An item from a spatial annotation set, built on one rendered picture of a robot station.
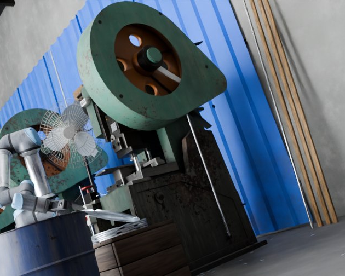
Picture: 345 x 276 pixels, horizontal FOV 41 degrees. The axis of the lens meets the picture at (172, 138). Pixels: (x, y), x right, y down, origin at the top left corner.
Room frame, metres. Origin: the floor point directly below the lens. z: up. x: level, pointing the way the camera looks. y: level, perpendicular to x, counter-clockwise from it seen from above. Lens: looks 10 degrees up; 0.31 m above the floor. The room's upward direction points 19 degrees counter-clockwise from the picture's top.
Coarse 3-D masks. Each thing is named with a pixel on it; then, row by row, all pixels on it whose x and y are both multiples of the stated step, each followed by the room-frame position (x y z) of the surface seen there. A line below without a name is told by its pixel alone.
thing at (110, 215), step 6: (84, 210) 2.27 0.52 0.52; (90, 210) 2.24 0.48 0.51; (102, 210) 2.21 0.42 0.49; (108, 210) 2.21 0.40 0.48; (96, 216) 2.42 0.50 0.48; (102, 216) 2.40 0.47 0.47; (108, 216) 2.41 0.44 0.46; (114, 216) 2.38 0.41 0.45; (120, 216) 2.31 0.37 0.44; (126, 216) 2.29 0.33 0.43; (132, 216) 2.28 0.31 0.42
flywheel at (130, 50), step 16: (128, 32) 2.79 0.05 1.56; (144, 32) 2.88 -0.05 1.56; (128, 48) 2.77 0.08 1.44; (144, 48) 2.70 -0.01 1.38; (160, 48) 2.94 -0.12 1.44; (128, 64) 2.74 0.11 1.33; (144, 64) 2.71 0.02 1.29; (160, 64) 2.76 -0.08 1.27; (176, 64) 3.00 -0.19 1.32; (144, 80) 2.79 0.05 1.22; (160, 80) 2.88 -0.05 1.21; (176, 80) 2.90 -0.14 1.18
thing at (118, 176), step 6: (114, 168) 2.91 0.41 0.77; (120, 168) 2.97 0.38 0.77; (126, 168) 3.00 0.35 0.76; (96, 174) 2.95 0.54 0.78; (102, 174) 2.96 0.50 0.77; (114, 174) 3.01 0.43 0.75; (120, 174) 2.97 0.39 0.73; (126, 174) 2.99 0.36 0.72; (120, 180) 2.98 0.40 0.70; (120, 186) 2.99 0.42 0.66
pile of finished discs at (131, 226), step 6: (132, 222) 2.25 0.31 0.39; (138, 222) 2.28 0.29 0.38; (144, 222) 2.32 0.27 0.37; (114, 228) 2.22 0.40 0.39; (120, 228) 2.31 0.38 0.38; (126, 228) 2.24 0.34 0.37; (132, 228) 2.25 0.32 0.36; (138, 228) 2.47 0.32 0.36; (96, 234) 2.26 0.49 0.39; (102, 234) 2.24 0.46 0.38; (108, 234) 2.23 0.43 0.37; (114, 234) 2.22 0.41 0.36; (120, 234) 2.23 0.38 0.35; (96, 240) 2.27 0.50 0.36; (102, 240) 2.24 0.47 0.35
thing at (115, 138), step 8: (112, 120) 3.06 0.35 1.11; (112, 128) 3.08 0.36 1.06; (112, 136) 3.08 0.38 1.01; (120, 136) 3.03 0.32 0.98; (128, 136) 3.03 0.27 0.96; (136, 136) 3.07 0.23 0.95; (112, 144) 3.07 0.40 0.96; (120, 144) 3.01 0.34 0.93; (128, 144) 3.01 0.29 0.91; (136, 144) 3.05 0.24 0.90
